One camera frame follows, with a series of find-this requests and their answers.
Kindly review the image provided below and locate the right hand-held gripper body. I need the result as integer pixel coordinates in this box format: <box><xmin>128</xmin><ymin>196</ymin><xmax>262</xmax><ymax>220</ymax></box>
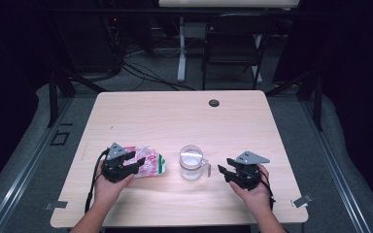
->
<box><xmin>225</xmin><ymin>150</ymin><xmax>271</xmax><ymax>191</ymax></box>

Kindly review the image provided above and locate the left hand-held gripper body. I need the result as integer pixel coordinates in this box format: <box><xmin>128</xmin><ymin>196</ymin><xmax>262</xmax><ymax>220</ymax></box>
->
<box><xmin>101</xmin><ymin>142</ymin><xmax>136</xmax><ymax>184</ymax></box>

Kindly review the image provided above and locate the person's left hand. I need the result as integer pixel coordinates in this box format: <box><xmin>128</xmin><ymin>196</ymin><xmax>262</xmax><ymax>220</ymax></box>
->
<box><xmin>92</xmin><ymin>160</ymin><xmax>136</xmax><ymax>210</ymax></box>

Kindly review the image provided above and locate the person's right hand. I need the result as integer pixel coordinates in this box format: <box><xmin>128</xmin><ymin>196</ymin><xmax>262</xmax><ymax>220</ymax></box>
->
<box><xmin>228</xmin><ymin>163</ymin><xmax>273</xmax><ymax>213</ymax></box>

